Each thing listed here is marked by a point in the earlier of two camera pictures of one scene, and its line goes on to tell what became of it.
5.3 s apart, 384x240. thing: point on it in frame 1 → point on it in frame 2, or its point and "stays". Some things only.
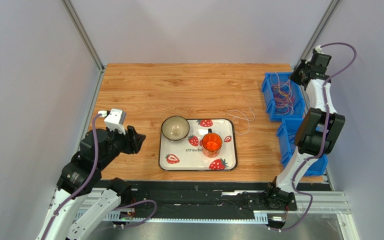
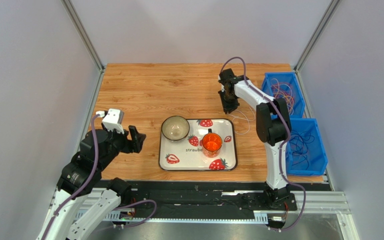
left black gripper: x=134 y=144 stays
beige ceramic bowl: x=175 y=128 stays
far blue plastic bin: x=283 y=97 stays
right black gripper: x=303 y=74 → x=228 y=94
